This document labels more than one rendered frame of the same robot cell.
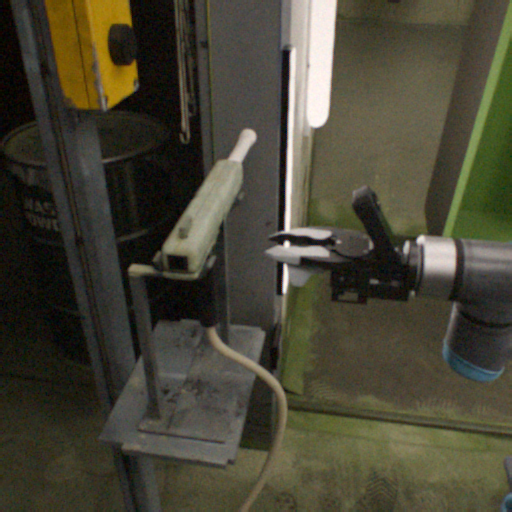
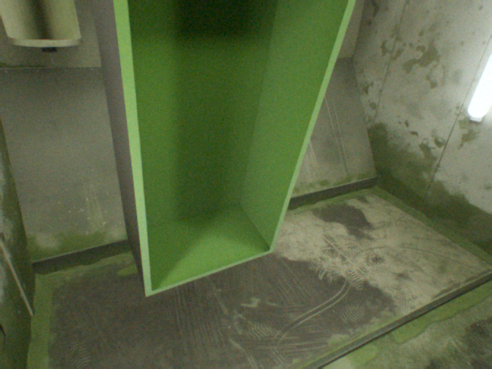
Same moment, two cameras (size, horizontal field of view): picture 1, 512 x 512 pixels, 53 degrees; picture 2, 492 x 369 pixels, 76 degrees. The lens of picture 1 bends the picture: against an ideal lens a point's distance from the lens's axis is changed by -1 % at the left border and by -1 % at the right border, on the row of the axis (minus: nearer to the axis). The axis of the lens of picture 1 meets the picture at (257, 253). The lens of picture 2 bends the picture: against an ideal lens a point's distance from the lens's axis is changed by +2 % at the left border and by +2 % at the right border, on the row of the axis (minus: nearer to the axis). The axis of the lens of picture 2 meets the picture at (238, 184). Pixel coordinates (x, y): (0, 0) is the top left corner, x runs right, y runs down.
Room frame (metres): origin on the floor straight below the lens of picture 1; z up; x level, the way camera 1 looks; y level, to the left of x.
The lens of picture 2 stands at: (0.66, -0.40, 1.47)
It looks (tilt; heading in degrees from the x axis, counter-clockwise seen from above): 30 degrees down; 323
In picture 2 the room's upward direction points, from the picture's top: 2 degrees clockwise
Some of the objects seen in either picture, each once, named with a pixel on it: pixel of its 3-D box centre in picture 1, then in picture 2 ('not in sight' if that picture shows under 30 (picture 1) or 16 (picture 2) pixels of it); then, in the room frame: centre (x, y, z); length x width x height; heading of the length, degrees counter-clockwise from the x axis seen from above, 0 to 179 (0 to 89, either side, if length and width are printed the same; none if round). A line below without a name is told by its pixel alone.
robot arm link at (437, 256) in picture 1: (429, 266); not in sight; (0.62, -0.25, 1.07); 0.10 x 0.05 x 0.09; 170
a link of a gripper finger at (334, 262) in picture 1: (330, 257); not in sight; (0.61, -0.10, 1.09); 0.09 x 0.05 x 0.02; 90
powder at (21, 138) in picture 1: (87, 138); not in sight; (1.77, 0.60, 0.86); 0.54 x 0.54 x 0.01
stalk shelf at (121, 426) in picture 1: (191, 381); not in sight; (0.68, 0.12, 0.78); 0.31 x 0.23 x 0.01; 170
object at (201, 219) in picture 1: (223, 226); not in sight; (0.79, 0.06, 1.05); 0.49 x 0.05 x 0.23; 170
